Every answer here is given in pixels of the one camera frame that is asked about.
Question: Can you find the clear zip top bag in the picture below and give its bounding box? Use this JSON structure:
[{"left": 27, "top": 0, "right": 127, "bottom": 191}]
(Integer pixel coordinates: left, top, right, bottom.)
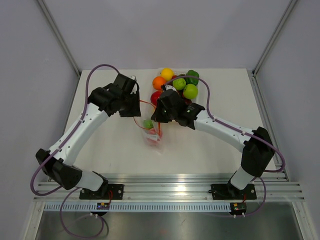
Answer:
[{"left": 133, "top": 100, "right": 164, "bottom": 155}]

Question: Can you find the red apple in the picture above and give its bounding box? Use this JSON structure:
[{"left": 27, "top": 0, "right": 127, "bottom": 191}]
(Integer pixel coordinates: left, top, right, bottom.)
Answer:
[
  {"left": 145, "top": 128, "right": 163, "bottom": 146},
  {"left": 150, "top": 91, "right": 162, "bottom": 106}
]

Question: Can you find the green cucumber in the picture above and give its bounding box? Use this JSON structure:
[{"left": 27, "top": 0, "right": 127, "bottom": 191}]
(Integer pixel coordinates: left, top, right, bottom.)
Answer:
[{"left": 142, "top": 119, "right": 154, "bottom": 130}]

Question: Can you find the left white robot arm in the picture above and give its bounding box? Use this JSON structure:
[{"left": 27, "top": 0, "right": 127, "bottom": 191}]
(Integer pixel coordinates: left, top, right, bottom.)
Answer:
[{"left": 35, "top": 73, "right": 141, "bottom": 199}]

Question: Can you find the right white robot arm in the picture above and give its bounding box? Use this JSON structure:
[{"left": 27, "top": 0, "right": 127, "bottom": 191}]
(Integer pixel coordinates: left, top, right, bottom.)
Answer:
[{"left": 151, "top": 89, "right": 275, "bottom": 200}]

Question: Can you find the green lime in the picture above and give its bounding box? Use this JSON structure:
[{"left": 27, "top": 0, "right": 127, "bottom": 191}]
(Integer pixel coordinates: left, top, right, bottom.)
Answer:
[{"left": 172, "top": 78, "right": 187, "bottom": 91}]

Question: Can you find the green apple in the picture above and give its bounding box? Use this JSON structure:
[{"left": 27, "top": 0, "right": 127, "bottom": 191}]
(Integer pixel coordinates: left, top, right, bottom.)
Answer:
[{"left": 183, "top": 84, "right": 198, "bottom": 100}]

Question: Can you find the orange fruit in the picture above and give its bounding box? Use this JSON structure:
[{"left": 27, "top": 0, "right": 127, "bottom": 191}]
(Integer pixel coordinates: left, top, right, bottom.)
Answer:
[{"left": 152, "top": 76, "right": 167, "bottom": 91}]

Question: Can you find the yellow lemon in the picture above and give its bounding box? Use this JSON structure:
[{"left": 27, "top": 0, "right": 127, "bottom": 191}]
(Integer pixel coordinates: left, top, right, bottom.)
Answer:
[{"left": 160, "top": 67, "right": 175, "bottom": 82}]

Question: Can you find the white plastic basket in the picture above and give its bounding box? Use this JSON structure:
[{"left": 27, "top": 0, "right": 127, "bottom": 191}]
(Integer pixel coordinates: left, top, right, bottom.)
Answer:
[{"left": 150, "top": 67, "right": 201, "bottom": 104}]

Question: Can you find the green bell pepper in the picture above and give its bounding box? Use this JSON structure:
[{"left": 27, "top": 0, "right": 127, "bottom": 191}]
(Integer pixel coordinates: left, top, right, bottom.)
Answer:
[{"left": 185, "top": 69, "right": 200, "bottom": 86}]

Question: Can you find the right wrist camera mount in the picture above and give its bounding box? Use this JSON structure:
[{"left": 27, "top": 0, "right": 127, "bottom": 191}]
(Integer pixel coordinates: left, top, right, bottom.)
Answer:
[{"left": 162, "top": 84, "right": 177, "bottom": 91}]

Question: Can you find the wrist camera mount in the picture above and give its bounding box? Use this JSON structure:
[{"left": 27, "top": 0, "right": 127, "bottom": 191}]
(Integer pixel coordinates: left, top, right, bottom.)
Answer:
[
  {"left": 162, "top": 84, "right": 177, "bottom": 91},
  {"left": 127, "top": 75, "right": 137, "bottom": 82}
]

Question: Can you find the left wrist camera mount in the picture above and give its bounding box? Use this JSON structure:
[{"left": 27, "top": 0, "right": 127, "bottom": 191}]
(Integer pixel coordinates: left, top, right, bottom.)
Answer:
[{"left": 127, "top": 75, "right": 137, "bottom": 82}]

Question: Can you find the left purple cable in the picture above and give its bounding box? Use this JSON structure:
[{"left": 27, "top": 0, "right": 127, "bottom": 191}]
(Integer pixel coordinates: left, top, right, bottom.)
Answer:
[{"left": 30, "top": 64, "right": 110, "bottom": 237}]

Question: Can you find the purple cable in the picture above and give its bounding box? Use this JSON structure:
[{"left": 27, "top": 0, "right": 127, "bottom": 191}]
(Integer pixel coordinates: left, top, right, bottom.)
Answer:
[
  {"left": 30, "top": 64, "right": 110, "bottom": 237},
  {"left": 161, "top": 76, "right": 287, "bottom": 218}
]

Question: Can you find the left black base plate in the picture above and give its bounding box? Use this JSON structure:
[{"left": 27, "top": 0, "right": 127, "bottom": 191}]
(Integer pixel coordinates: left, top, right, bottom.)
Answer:
[{"left": 79, "top": 183, "right": 125, "bottom": 200}]

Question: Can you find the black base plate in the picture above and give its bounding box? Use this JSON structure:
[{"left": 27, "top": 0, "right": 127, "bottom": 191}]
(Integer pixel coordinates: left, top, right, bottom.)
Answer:
[
  {"left": 208, "top": 183, "right": 257, "bottom": 201},
  {"left": 79, "top": 183, "right": 125, "bottom": 200}
]

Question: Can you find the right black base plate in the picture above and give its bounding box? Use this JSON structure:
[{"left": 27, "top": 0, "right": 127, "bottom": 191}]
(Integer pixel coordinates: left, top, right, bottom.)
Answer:
[{"left": 208, "top": 183, "right": 257, "bottom": 201}]

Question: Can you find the white slotted cable duct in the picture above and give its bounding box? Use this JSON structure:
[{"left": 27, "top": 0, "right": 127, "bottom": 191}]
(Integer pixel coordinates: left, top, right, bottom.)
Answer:
[{"left": 44, "top": 202, "right": 231, "bottom": 213}]

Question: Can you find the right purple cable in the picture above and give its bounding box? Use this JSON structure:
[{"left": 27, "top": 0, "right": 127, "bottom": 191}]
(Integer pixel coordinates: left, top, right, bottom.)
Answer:
[{"left": 161, "top": 76, "right": 287, "bottom": 218}]

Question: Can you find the aluminium mounting rail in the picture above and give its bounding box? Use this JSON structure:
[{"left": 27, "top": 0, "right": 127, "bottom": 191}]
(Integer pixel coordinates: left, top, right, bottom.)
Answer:
[{"left": 33, "top": 173, "right": 306, "bottom": 202}]

